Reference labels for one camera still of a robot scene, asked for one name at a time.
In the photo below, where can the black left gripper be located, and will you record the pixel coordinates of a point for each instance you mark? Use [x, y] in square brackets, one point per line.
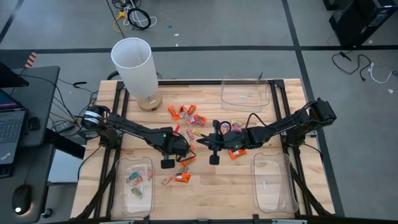
[178, 146]

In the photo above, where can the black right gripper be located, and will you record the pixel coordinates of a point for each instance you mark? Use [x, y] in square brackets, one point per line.
[233, 140]

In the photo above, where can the orange candy bar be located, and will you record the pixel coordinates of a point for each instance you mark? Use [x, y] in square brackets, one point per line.
[188, 162]

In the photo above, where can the green clear-wrapped candy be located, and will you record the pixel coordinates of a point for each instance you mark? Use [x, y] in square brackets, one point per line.
[136, 192]
[183, 170]

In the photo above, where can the orange clear-wrapped candy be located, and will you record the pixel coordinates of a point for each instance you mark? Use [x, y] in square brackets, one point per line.
[138, 181]

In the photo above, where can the teal clear-wrapped candy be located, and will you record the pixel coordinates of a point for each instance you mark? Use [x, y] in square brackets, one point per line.
[133, 175]

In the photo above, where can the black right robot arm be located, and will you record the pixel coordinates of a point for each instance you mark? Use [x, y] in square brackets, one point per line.
[280, 124]

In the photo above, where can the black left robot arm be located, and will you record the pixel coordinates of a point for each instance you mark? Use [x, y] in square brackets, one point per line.
[133, 127]

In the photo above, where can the candy packets centre pile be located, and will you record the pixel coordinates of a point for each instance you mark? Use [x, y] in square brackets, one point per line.
[191, 147]

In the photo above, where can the yellow candy bar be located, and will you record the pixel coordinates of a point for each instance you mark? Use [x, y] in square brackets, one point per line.
[197, 132]

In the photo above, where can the pink candy bar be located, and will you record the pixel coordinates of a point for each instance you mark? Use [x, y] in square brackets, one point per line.
[190, 134]

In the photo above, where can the pink candy wrapper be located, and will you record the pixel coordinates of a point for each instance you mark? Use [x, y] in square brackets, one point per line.
[238, 128]
[192, 118]

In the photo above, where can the yellow candy wrapper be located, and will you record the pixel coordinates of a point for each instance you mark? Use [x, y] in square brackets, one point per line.
[236, 123]

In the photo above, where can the orange silver candy packet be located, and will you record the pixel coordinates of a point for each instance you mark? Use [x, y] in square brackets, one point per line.
[182, 111]

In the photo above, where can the red candy packets right pile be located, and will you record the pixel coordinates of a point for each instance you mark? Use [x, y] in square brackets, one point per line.
[192, 82]

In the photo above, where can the clear plastic bin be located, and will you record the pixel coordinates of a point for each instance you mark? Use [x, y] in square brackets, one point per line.
[273, 186]
[245, 96]
[124, 205]

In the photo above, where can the black clip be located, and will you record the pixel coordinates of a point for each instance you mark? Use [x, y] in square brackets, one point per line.
[260, 76]

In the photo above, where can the white shade wooden base lamp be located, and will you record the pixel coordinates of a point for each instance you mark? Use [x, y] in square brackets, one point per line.
[136, 68]

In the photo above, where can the grey panel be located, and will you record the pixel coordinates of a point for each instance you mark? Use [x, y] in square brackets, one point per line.
[65, 171]

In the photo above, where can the small black desk device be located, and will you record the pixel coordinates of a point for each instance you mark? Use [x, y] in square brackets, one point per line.
[33, 124]

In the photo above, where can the black caster wheel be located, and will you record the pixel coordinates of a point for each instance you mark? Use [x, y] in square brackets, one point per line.
[46, 213]

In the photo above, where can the black desk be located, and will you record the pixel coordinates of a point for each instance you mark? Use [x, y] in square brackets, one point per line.
[40, 93]

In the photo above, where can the black computer mouse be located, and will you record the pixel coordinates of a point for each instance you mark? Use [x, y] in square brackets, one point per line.
[21, 199]

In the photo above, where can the grey laptop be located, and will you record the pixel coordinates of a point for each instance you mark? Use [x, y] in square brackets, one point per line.
[11, 130]

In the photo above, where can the orange black striped block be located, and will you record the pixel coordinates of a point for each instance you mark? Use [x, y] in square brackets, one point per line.
[30, 59]

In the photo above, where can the black monitor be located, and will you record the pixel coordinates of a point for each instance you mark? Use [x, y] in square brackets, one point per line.
[9, 77]

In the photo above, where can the black computer tower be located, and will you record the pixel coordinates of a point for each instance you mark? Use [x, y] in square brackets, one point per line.
[363, 21]

